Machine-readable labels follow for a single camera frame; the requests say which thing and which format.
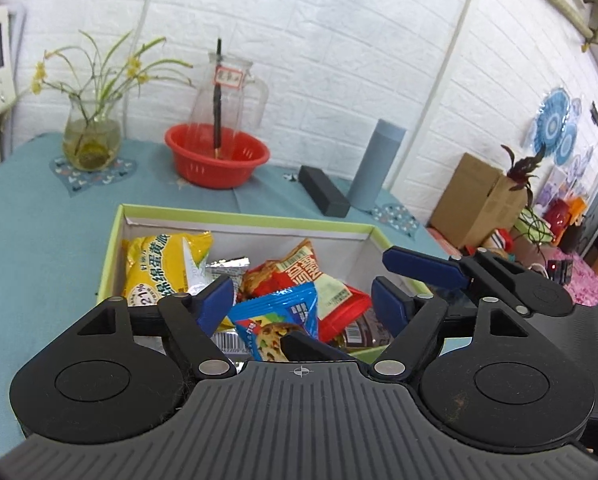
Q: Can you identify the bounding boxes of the red plastic basket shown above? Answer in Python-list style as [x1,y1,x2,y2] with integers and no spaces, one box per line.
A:
[164,122,271,190]

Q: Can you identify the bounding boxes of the brown cardboard box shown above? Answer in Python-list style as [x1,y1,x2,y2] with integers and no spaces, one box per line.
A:
[429,152,530,251]

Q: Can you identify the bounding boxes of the pink floral cloth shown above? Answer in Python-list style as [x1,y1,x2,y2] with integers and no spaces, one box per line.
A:
[554,255,598,306]

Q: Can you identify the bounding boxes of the small black box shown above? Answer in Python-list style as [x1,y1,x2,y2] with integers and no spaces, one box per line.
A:
[298,165,351,218]

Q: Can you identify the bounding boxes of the striped fabric toy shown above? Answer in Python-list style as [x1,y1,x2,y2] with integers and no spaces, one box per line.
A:
[484,227,514,257]

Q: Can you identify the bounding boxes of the large yellow snack packet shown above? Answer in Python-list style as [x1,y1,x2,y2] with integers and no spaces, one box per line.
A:
[122,231,215,308]

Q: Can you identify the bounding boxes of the glass vase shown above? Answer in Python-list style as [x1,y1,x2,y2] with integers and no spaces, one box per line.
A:
[63,100,122,172]

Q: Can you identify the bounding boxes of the black stirring stick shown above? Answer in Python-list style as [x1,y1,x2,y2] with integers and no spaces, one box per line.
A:
[211,37,226,158]

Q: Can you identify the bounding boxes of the large blue paper fan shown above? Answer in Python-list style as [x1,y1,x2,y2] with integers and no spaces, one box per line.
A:
[533,87,572,156]

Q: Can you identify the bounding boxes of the dark brown snack packet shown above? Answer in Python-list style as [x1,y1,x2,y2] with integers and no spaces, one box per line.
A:
[336,310,395,351]

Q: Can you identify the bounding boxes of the white wall conduit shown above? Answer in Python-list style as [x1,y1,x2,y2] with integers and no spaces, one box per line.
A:
[421,0,484,121]

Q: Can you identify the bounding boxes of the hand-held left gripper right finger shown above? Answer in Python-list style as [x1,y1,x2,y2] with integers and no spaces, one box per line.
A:
[370,276,530,381]

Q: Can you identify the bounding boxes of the green cardboard box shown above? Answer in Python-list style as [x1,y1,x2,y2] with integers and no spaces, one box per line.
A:
[96,203,435,366]

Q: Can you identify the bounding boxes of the yellow flower plant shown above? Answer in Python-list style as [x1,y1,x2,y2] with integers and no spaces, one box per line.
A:
[32,30,195,126]

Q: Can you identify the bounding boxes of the grey-blue bottle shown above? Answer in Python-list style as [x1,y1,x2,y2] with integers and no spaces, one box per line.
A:
[347,119,406,211]

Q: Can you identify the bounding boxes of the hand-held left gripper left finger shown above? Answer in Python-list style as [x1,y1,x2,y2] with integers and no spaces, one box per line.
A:
[62,275,240,378]

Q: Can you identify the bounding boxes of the black charging device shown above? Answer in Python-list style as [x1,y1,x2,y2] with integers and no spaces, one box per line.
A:
[546,257,574,282]

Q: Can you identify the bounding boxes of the purple photo poster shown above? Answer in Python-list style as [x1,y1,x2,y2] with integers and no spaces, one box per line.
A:
[541,170,567,206]

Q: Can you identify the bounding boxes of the glass pitcher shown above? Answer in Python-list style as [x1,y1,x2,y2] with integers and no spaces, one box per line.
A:
[188,50,270,161]

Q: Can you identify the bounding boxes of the silver snack packet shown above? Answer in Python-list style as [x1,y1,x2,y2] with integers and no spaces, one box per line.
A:
[199,256,252,358]

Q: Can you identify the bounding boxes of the purple leaf plant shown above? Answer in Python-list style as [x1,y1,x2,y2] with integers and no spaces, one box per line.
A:
[500,144,542,211]

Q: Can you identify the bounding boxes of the red snack packet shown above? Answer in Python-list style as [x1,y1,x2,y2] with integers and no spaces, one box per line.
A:
[314,272,372,343]

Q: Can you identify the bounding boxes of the blue cookie snack packet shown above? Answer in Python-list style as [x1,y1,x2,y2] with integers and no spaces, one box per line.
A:
[226,281,322,363]

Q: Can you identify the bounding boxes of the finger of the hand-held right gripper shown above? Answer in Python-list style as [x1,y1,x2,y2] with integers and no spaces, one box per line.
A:
[279,332,365,363]
[382,246,534,318]

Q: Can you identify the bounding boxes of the orange bag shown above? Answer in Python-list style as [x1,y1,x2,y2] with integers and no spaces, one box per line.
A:
[566,197,587,226]

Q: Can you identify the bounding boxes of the orange snack packet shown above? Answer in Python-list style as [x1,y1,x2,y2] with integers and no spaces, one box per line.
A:
[241,237,325,301]

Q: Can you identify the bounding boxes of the medium blue paper fan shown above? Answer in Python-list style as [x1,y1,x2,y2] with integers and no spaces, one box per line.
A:
[554,122,580,166]

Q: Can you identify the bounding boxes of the black cables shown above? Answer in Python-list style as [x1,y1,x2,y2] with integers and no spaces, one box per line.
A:
[519,207,554,247]

